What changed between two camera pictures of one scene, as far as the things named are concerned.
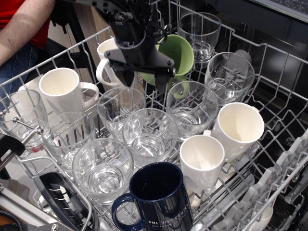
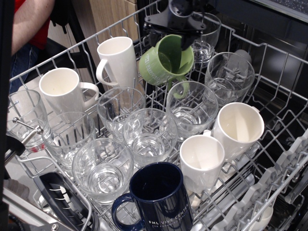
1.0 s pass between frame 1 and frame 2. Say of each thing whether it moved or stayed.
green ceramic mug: stayed
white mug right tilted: stayed
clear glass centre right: stayed
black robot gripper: moved
